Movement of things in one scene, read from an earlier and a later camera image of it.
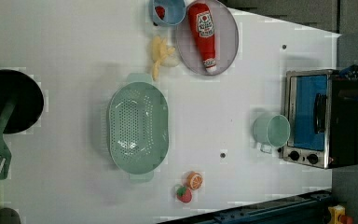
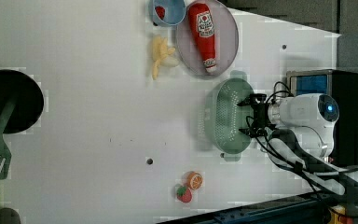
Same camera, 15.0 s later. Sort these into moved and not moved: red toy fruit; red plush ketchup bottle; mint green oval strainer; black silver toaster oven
Moved: mint green oval strainer
Not moved: red plush ketchup bottle; red toy fruit; black silver toaster oven
